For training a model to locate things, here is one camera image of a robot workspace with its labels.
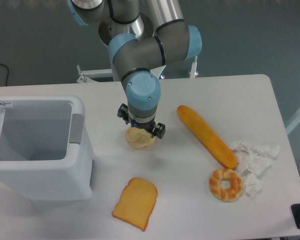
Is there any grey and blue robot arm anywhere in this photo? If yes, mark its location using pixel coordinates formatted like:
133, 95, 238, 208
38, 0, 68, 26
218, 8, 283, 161
108, 0, 202, 139

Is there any large crumpled white tissue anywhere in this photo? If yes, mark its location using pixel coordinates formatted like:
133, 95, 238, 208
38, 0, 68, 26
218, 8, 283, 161
229, 140, 280, 176

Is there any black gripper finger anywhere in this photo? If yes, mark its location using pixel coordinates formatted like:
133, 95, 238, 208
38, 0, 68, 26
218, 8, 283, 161
117, 103, 129, 125
150, 122, 166, 139

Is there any round braided bread roll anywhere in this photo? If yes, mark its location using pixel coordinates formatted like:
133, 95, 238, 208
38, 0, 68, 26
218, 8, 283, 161
125, 126, 156, 149

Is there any small crumpled white tissue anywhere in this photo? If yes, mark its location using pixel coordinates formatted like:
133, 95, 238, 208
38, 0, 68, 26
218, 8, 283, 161
243, 173, 262, 199

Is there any long orange baguette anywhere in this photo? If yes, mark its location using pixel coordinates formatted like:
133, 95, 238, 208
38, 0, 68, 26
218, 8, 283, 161
177, 105, 238, 169

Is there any orange toast slice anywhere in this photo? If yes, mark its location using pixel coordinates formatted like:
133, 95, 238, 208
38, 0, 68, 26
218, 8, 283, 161
111, 177, 158, 232

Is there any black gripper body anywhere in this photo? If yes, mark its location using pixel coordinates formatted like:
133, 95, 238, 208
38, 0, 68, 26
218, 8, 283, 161
126, 117, 155, 134

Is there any white trash bin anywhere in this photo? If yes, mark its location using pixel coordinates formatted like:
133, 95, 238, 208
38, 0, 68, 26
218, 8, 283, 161
0, 95, 94, 201

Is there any twisted ring bread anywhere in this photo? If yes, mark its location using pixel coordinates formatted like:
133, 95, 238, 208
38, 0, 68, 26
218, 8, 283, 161
208, 168, 243, 202

